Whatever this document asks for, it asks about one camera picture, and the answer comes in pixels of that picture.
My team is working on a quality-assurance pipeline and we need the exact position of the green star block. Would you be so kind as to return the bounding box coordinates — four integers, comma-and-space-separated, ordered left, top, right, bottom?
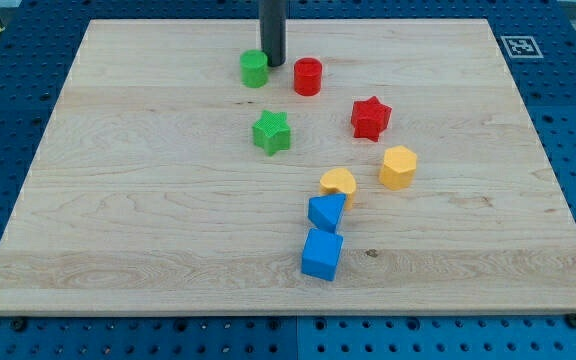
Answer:
252, 110, 291, 156

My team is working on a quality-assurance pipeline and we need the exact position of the yellow hexagon block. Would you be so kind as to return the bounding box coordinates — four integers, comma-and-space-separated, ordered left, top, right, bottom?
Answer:
378, 146, 418, 190

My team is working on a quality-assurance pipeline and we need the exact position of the green cylinder block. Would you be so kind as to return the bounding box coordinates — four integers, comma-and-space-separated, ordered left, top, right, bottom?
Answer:
239, 49, 268, 88

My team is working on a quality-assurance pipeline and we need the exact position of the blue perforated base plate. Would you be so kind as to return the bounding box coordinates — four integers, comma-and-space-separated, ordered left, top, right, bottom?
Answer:
0, 0, 576, 359

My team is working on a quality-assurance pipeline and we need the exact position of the light wooden board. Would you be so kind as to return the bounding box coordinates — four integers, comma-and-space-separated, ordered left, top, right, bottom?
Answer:
0, 19, 576, 317

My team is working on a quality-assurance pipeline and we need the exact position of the black cylindrical robot arm rod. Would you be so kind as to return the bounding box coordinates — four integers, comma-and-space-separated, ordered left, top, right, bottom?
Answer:
258, 0, 288, 67

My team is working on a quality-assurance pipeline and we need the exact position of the red cylinder block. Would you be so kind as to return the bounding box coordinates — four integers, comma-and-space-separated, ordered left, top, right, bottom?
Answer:
293, 57, 323, 96

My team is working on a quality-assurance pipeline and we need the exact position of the white fiducial marker tag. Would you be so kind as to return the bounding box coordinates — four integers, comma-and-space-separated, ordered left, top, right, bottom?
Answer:
500, 35, 543, 59

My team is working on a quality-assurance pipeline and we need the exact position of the blue triangle block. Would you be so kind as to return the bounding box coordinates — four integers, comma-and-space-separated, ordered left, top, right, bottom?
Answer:
307, 193, 346, 233

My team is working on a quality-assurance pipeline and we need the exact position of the yellow heart block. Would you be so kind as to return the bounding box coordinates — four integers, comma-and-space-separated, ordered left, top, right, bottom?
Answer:
319, 167, 358, 210

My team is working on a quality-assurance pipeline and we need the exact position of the red star block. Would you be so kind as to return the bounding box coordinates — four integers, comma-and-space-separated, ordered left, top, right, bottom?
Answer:
351, 96, 392, 142

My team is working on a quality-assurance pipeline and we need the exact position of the blue cube block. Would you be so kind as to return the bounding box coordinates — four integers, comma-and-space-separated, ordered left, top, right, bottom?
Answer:
301, 228, 344, 281

